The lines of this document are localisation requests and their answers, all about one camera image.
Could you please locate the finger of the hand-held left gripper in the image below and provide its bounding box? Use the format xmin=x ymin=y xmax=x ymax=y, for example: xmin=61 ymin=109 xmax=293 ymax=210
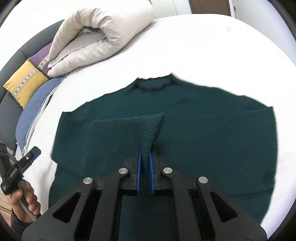
xmin=17 ymin=146 xmax=41 ymax=174

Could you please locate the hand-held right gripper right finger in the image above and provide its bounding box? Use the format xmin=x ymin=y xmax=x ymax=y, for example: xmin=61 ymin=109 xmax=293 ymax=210
xmin=149 ymin=151 xmax=269 ymax=241

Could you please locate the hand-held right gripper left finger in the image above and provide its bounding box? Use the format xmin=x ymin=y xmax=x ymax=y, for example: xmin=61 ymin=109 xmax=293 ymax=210
xmin=22 ymin=145 xmax=141 ymax=241

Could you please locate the dark green knit sweater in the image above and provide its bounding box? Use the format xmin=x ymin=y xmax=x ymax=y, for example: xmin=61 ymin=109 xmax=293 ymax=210
xmin=47 ymin=72 xmax=279 ymax=241

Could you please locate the person's left forearm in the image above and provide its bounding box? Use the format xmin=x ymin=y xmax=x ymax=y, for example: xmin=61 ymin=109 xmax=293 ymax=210
xmin=10 ymin=210 xmax=35 ymax=233

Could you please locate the person's left hand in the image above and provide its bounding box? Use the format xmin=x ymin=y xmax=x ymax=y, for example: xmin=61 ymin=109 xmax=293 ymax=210
xmin=9 ymin=179 xmax=41 ymax=223

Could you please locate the blue pillow with white trim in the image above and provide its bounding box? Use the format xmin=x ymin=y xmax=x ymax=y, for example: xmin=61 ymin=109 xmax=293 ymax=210
xmin=16 ymin=74 xmax=68 ymax=157

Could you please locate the yellow patterned cushion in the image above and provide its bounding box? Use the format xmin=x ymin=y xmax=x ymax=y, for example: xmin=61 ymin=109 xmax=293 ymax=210
xmin=3 ymin=59 xmax=50 ymax=109

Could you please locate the purple patterned cushion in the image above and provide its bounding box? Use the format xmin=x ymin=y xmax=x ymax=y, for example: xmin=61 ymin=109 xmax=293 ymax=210
xmin=28 ymin=42 xmax=55 ymax=77

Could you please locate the dark grey padded headboard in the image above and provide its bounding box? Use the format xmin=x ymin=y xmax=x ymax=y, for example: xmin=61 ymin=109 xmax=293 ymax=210
xmin=0 ymin=20 xmax=65 ymax=149

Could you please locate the rolled beige duvet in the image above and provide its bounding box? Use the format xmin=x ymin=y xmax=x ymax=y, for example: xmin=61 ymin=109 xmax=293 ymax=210
xmin=47 ymin=0 xmax=155 ymax=78

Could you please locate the bed with white sheet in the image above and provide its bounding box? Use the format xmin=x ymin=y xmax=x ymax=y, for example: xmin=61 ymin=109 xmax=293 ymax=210
xmin=28 ymin=15 xmax=294 ymax=237

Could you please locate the brown wooden door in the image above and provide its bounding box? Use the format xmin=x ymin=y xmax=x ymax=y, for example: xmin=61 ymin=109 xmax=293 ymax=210
xmin=188 ymin=0 xmax=232 ymax=16

